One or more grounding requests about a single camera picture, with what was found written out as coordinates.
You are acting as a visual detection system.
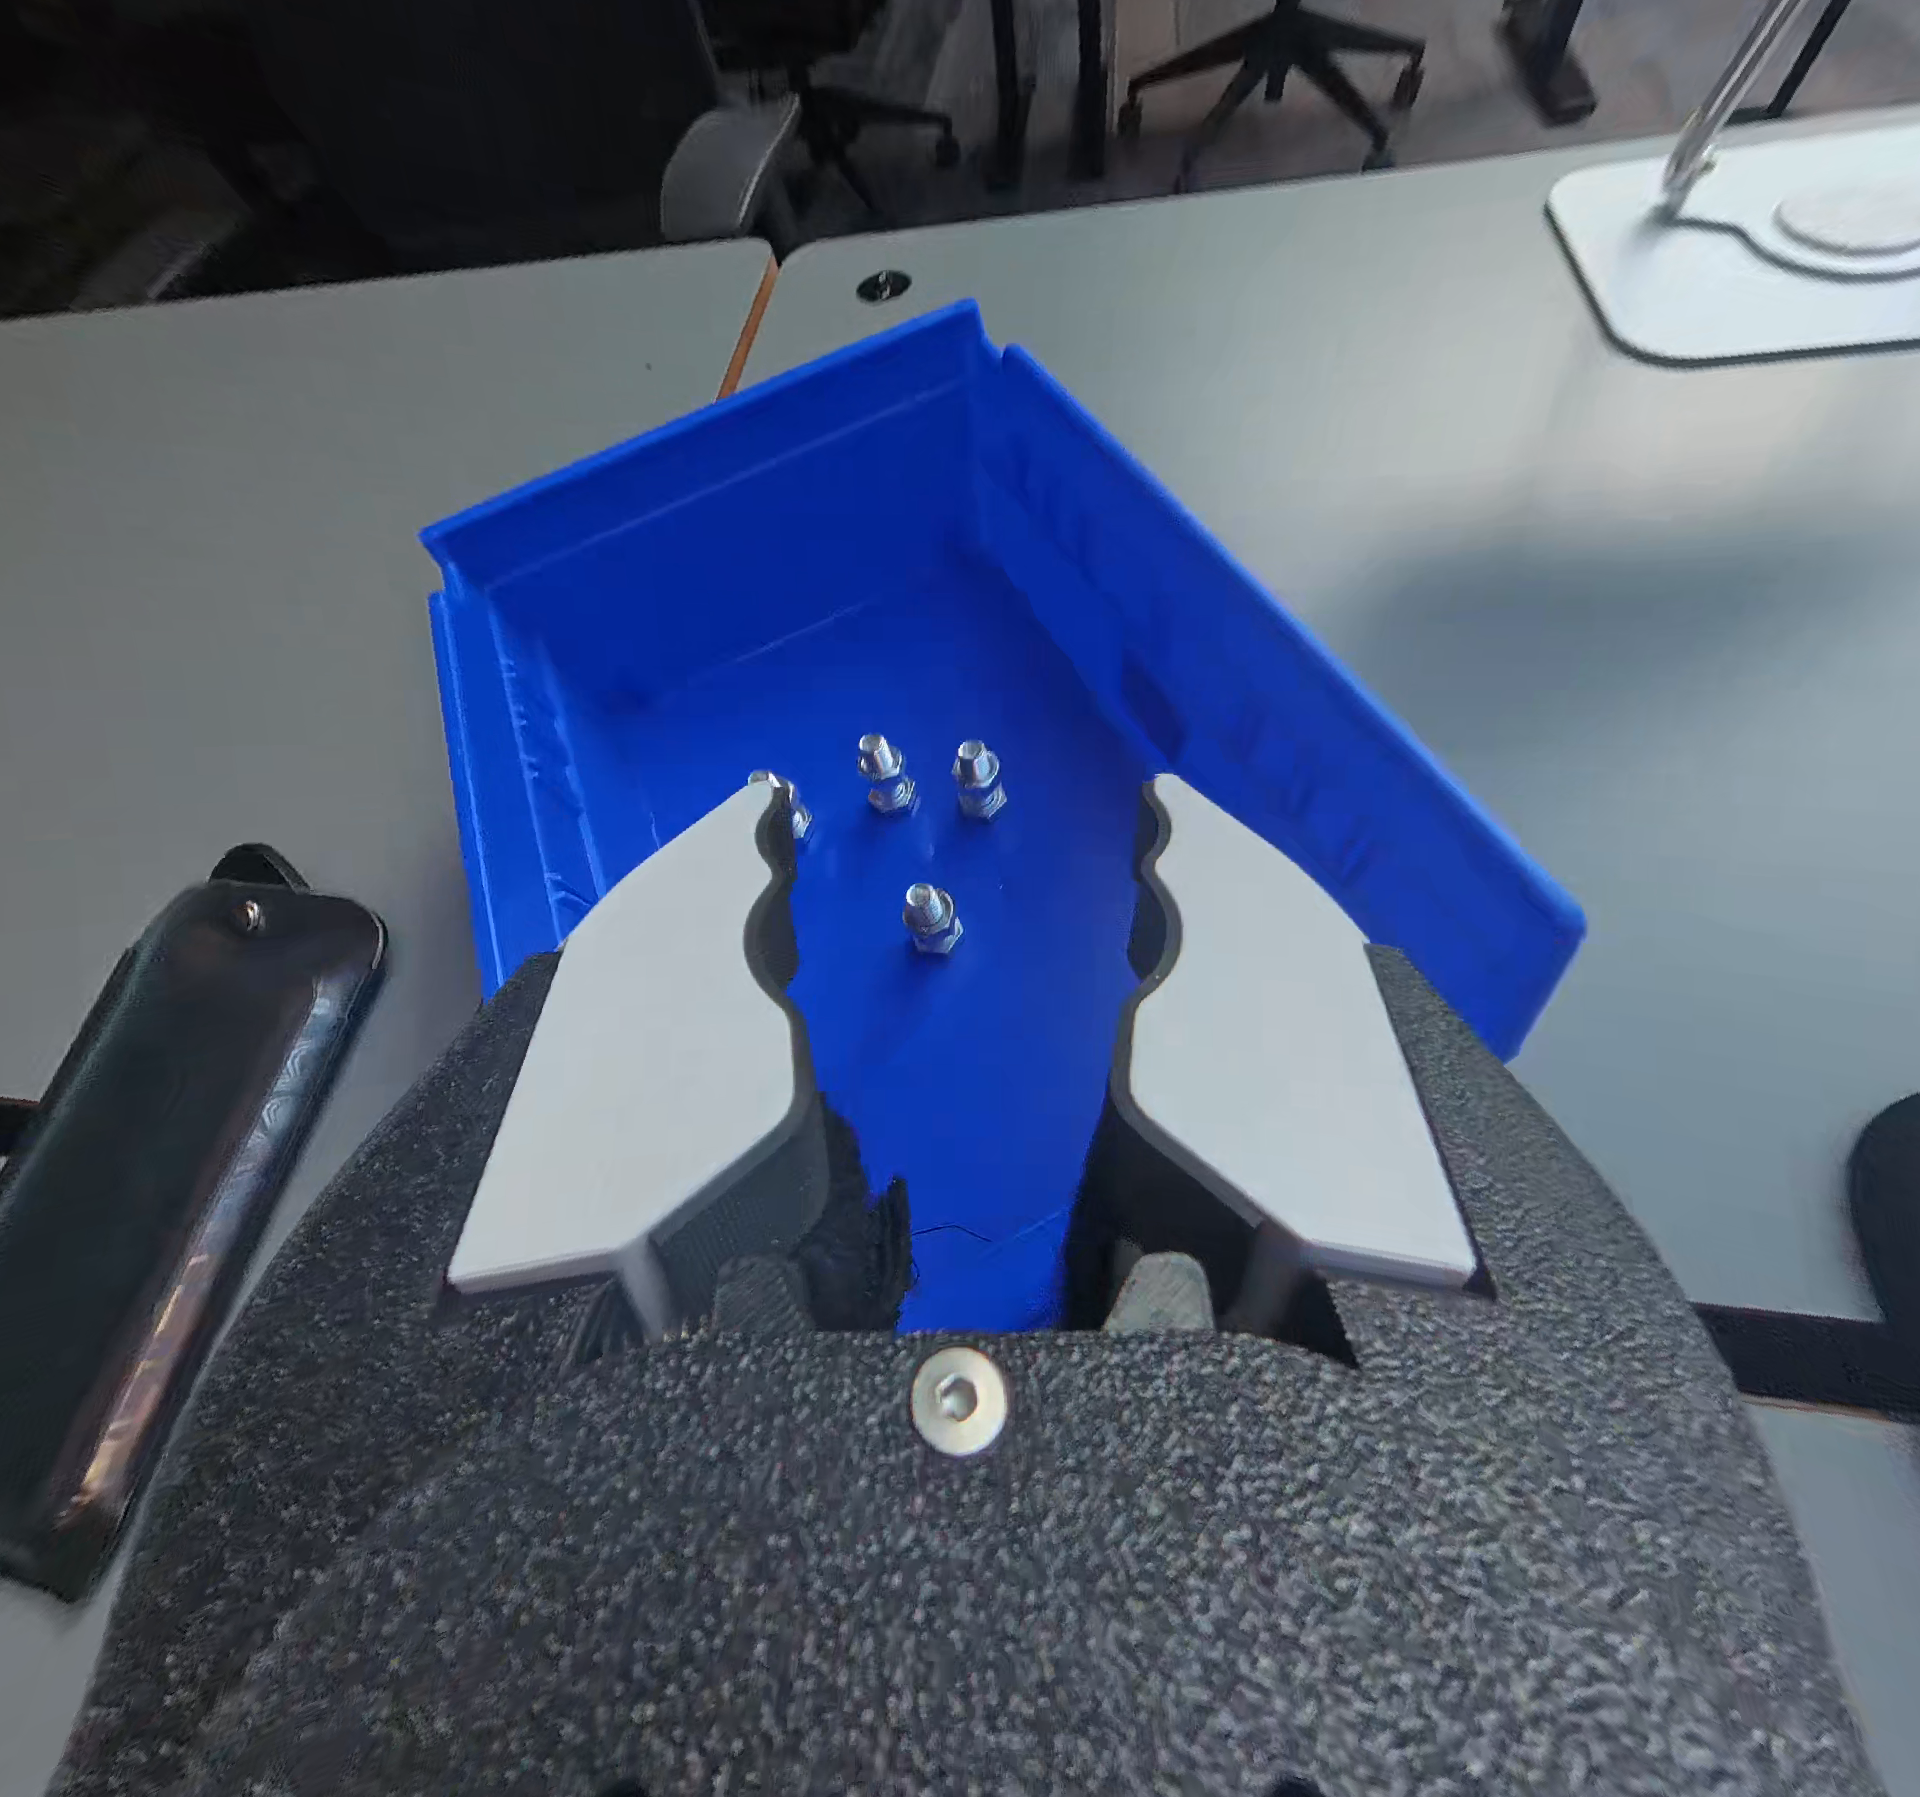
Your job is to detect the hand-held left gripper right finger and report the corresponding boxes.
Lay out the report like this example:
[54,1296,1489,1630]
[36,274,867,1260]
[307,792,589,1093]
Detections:
[1068,775,1484,1333]

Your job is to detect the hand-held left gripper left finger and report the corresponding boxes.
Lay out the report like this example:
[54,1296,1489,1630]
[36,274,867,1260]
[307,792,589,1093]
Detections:
[444,780,864,1337]

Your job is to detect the blue plastic bin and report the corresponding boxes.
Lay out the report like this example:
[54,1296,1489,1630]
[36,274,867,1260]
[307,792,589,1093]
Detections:
[420,298,1590,1333]

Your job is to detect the black phone case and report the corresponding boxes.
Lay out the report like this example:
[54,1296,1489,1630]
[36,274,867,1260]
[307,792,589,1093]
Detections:
[0,843,388,1603]

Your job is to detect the grey desk with wooden edge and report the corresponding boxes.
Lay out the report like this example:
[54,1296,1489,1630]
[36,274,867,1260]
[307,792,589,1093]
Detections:
[0,236,780,1123]

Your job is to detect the white document stand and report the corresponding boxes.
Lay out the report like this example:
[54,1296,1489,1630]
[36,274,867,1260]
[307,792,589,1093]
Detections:
[1545,0,1920,370]

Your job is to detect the black office chair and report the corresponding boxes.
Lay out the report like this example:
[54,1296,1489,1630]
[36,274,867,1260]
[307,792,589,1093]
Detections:
[1118,0,1484,178]
[150,0,962,284]

